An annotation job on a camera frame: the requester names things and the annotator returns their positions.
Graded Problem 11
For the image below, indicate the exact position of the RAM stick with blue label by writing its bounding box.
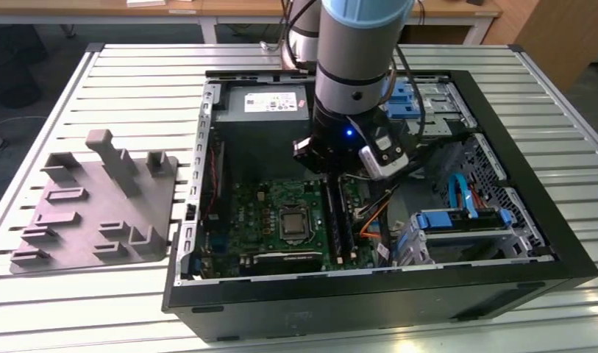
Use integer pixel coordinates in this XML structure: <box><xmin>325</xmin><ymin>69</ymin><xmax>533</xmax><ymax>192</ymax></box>
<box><xmin>325</xmin><ymin>175</ymin><xmax>344</xmax><ymax>259</ymax></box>

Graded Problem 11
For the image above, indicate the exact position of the installed black RAM stick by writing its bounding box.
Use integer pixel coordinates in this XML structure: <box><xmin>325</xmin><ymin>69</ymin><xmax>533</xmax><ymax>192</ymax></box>
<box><xmin>338</xmin><ymin>176</ymin><xmax>360</xmax><ymax>258</ymax></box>

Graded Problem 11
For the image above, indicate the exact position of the grey power supply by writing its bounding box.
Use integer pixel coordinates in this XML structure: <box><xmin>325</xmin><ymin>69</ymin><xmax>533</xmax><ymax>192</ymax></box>
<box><xmin>214</xmin><ymin>85</ymin><xmax>316</xmax><ymax>181</ymax></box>

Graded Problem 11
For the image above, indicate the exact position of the green motherboard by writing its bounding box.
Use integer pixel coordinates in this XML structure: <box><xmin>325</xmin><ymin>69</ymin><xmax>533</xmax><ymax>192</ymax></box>
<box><xmin>200</xmin><ymin>176</ymin><xmax>378</xmax><ymax>275</ymax></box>

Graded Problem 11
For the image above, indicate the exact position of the silver CPU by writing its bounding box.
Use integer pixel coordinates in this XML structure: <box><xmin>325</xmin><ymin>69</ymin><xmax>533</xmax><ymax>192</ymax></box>
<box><xmin>277</xmin><ymin>212</ymin><xmax>310</xmax><ymax>236</ymax></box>

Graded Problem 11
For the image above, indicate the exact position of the metal drive cage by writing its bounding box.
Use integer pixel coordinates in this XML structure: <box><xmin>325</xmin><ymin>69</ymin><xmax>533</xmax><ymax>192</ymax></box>
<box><xmin>386</xmin><ymin>79</ymin><xmax>477</xmax><ymax>163</ymax></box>

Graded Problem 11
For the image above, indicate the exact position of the CPU socket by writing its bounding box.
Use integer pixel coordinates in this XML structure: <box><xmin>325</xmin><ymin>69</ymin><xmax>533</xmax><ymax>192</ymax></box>
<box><xmin>274</xmin><ymin>201</ymin><xmax>316</xmax><ymax>248</ymax></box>

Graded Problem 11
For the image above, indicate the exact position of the hard disk in blue carrier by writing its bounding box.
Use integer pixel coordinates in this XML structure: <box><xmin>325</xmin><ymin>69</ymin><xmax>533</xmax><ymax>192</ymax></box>
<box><xmin>416</xmin><ymin>207</ymin><xmax>514</xmax><ymax>231</ymax></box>

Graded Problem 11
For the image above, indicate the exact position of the black graphics card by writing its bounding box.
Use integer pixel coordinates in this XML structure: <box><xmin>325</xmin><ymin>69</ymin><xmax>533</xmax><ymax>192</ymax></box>
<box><xmin>240</xmin><ymin>249</ymin><xmax>325</xmax><ymax>275</ymax></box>

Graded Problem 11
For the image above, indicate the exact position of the blue board connector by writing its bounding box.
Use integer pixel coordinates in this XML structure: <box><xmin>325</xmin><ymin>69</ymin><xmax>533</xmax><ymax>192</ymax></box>
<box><xmin>208</xmin><ymin>235</ymin><xmax>230</xmax><ymax>254</ymax></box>

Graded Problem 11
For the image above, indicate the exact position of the metal disk bay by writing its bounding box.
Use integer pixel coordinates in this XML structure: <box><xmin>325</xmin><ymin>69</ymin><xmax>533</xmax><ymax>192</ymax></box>
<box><xmin>394</xmin><ymin>207</ymin><xmax>558</xmax><ymax>266</ymax></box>

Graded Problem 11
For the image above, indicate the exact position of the wooden desk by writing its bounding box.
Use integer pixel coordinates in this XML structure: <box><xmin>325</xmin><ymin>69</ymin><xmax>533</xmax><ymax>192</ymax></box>
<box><xmin>0</xmin><ymin>0</ymin><xmax>505</xmax><ymax>45</ymax></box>

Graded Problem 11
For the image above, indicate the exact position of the black PC case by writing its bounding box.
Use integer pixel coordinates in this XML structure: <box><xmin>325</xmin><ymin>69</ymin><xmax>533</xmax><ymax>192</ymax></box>
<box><xmin>162</xmin><ymin>68</ymin><xmax>598</xmax><ymax>343</ymax></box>

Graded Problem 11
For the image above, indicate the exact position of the grey parts rack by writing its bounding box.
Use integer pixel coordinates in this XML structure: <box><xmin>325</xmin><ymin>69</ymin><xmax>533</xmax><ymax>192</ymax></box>
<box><xmin>9</xmin><ymin>129</ymin><xmax>182</xmax><ymax>275</ymax></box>

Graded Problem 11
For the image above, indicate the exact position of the wooden cabinet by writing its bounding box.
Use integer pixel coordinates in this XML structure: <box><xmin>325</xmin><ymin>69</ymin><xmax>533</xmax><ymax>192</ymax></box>
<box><xmin>488</xmin><ymin>0</ymin><xmax>598</xmax><ymax>93</ymax></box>

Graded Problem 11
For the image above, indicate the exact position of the black office chair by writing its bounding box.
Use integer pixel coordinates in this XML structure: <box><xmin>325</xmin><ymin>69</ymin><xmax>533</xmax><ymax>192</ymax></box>
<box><xmin>0</xmin><ymin>24</ymin><xmax>51</xmax><ymax>110</ymax></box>

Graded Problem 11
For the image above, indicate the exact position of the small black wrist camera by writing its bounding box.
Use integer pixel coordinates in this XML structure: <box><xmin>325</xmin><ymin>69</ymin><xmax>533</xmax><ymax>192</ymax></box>
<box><xmin>292</xmin><ymin>138</ymin><xmax>316</xmax><ymax>163</ymax></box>

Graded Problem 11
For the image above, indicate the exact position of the blue plastic drive bracket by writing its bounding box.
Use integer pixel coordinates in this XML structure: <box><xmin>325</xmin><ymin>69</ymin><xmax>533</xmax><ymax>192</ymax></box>
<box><xmin>385</xmin><ymin>79</ymin><xmax>425</xmax><ymax>121</ymax></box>

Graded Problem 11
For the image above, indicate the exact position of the orange red wire bundle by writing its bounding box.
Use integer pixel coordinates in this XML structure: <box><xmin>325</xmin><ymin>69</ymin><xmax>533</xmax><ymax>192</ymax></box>
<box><xmin>360</xmin><ymin>216</ymin><xmax>385</xmax><ymax>240</ymax></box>

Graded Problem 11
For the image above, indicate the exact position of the black wire bundle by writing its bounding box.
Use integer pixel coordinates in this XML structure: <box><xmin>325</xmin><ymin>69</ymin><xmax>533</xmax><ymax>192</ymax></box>
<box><xmin>366</xmin><ymin>132</ymin><xmax>477</xmax><ymax>221</ymax></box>

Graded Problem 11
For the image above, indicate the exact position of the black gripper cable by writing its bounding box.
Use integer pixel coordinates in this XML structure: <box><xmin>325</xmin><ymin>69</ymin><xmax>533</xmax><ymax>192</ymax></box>
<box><xmin>390</xmin><ymin>43</ymin><xmax>429</xmax><ymax>150</ymax></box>

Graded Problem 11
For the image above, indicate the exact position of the blue SATA cable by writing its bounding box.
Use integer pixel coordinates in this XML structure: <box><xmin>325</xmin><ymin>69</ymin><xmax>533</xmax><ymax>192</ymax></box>
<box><xmin>448</xmin><ymin>172</ymin><xmax>480</xmax><ymax>220</ymax></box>

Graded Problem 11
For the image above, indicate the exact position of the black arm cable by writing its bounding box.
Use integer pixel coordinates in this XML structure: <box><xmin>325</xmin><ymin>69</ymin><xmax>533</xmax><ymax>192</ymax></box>
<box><xmin>277</xmin><ymin>0</ymin><xmax>310</xmax><ymax>71</ymax></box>

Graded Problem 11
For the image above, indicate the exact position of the blue flat cable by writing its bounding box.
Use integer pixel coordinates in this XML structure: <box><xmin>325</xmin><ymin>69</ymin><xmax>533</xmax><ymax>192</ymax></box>
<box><xmin>396</xmin><ymin>231</ymin><xmax>418</xmax><ymax>266</ymax></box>

